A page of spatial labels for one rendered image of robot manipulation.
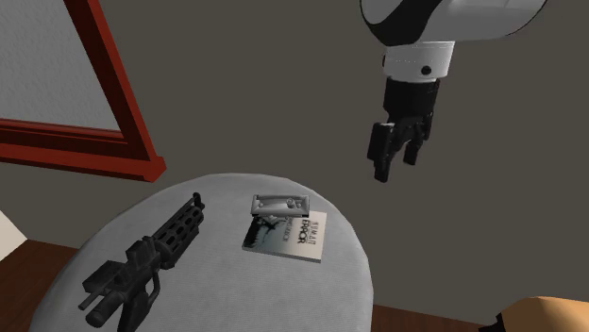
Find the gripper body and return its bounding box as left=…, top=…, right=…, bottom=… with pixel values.
left=382, top=76, right=442, bottom=125

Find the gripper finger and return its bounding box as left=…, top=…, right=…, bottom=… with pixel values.
left=365, top=121, right=409, bottom=184
left=402, top=111, right=434, bottom=167

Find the grey flat rectangular device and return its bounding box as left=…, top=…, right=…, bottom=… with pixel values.
left=249, top=193, right=312, bottom=221

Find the black and white book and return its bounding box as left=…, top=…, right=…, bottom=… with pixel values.
left=241, top=209, right=328, bottom=264

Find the grey round ottoman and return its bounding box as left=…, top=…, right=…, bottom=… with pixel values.
left=28, top=172, right=375, bottom=332

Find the tan rounded object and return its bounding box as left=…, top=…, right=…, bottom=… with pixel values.
left=477, top=295, right=589, bottom=332

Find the red framed window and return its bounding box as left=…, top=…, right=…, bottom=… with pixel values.
left=0, top=0, right=168, bottom=184

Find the black toy rifle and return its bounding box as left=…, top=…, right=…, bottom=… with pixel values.
left=77, top=191, right=207, bottom=332

